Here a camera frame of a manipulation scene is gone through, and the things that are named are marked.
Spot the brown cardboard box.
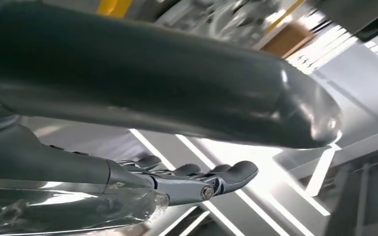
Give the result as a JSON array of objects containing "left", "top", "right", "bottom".
[{"left": 260, "top": 22, "right": 318, "bottom": 60}]

